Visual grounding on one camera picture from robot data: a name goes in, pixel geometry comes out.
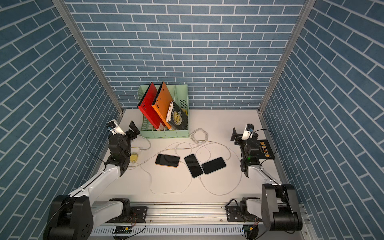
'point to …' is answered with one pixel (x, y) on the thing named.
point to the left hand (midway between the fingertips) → (130, 123)
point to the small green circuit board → (123, 229)
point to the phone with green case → (213, 165)
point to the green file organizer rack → (179, 94)
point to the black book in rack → (177, 117)
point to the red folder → (145, 106)
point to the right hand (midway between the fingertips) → (243, 129)
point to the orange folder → (162, 103)
